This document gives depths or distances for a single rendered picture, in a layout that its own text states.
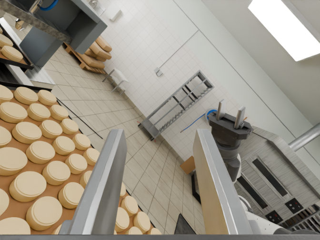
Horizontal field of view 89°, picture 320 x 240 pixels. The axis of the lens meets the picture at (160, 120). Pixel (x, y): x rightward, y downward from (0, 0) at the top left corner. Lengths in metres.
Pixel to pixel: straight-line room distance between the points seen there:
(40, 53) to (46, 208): 0.67
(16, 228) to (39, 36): 0.73
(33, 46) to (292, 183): 4.17
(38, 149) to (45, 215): 0.14
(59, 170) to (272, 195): 3.96
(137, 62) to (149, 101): 1.08
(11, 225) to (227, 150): 0.49
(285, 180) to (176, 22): 4.18
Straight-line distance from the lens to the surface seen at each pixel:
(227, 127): 0.49
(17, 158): 0.40
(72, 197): 0.40
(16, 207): 0.38
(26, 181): 0.38
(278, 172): 3.97
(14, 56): 0.69
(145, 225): 0.52
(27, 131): 0.45
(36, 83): 0.82
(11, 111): 0.48
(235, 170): 0.59
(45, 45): 0.88
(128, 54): 4.72
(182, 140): 4.43
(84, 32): 0.76
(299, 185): 4.24
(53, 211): 0.37
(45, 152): 0.43
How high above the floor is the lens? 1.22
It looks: 12 degrees down
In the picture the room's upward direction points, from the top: 49 degrees clockwise
